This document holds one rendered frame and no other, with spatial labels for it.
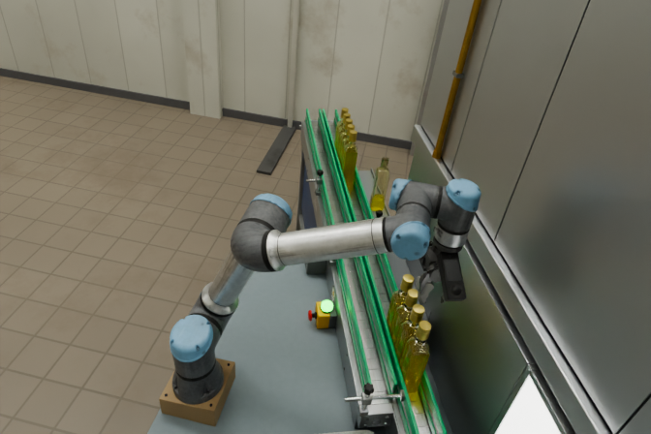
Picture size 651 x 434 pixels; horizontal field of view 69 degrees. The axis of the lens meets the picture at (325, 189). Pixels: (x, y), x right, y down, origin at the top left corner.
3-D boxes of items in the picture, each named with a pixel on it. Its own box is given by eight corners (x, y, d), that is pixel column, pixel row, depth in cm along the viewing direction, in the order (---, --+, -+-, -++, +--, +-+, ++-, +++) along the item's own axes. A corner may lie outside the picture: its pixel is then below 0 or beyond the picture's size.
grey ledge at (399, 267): (422, 337, 171) (429, 317, 164) (399, 339, 170) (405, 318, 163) (368, 185, 247) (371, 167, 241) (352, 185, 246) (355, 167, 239)
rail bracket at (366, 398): (400, 414, 136) (409, 388, 129) (343, 418, 133) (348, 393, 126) (397, 404, 138) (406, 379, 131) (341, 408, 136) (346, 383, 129)
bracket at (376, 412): (389, 427, 140) (394, 415, 136) (358, 430, 138) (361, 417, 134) (387, 416, 143) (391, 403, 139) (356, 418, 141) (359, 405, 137)
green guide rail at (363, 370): (368, 401, 138) (372, 386, 134) (364, 401, 138) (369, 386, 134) (306, 120, 278) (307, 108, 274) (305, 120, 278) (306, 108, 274)
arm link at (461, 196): (445, 172, 108) (482, 179, 107) (434, 210, 114) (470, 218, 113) (444, 192, 101) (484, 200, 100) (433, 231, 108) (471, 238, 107)
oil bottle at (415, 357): (417, 392, 142) (433, 349, 130) (399, 394, 141) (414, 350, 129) (411, 376, 147) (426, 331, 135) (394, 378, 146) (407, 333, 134)
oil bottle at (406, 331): (411, 375, 147) (426, 331, 135) (393, 377, 146) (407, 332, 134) (406, 359, 152) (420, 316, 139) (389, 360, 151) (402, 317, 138)
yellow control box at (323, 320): (335, 328, 175) (337, 315, 171) (315, 329, 174) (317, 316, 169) (332, 314, 180) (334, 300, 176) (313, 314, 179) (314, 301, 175)
